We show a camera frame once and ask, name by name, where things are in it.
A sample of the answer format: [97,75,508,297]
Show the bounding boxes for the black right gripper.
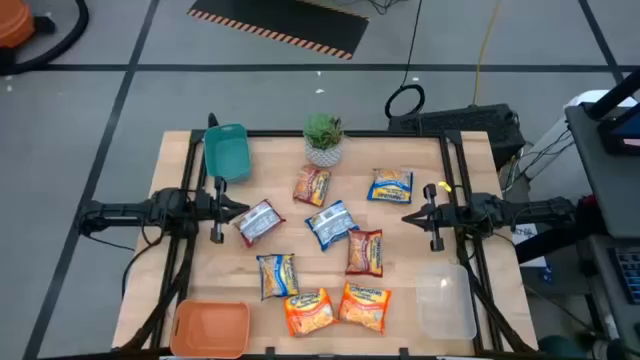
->
[401,183,471,253]

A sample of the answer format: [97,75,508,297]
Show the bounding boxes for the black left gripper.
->
[192,175,251,245]

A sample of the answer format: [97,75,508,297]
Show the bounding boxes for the red Maruchan ramen pack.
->
[292,163,332,208]
[344,228,385,278]
[233,198,287,249]

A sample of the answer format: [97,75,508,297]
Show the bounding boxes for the blue Maruchan ramen pack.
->
[366,167,415,205]
[256,252,300,301]
[304,199,360,252]

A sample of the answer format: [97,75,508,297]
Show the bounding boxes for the orange Maruchan ramen pack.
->
[337,281,393,335]
[283,287,341,338]

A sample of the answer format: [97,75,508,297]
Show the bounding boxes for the teal plastic bin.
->
[202,123,253,184]

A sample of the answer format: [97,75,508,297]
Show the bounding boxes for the clear plastic container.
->
[414,263,479,341]

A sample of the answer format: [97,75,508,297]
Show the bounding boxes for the black computer case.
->
[387,103,527,171]

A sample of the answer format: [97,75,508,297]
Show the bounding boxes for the white paper sheet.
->
[510,223,549,270]

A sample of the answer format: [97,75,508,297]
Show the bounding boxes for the potted succulent in patterned pot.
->
[302,112,347,169]

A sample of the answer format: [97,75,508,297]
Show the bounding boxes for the orange plastic bin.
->
[169,298,252,359]

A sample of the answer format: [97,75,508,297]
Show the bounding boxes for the grey equipment cart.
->
[564,102,640,240]

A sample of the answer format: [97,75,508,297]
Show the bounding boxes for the black hazard-striped floor mat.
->
[187,0,371,61]

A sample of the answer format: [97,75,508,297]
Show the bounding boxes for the black monitor on cart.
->
[582,69,640,156]

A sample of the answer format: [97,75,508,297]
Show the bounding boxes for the black keyboard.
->
[606,246,640,306]

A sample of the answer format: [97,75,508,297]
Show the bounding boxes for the orange shop vacuum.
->
[0,0,36,50]

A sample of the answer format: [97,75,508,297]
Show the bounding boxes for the black metal table frame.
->
[117,112,539,360]

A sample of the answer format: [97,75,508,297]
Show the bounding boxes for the black hanging cable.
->
[383,0,427,120]

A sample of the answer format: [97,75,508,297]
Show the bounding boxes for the yellow hanging cable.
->
[472,0,503,106]

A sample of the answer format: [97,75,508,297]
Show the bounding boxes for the black vacuum hose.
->
[0,0,90,76]

